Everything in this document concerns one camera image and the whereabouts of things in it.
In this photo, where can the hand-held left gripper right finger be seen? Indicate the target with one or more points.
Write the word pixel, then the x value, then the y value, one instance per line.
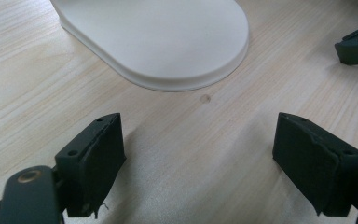
pixel 310 165

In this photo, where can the white oval tray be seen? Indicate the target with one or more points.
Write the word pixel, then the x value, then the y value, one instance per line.
pixel 164 40

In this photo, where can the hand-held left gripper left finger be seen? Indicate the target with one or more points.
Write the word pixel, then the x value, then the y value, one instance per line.
pixel 90 168

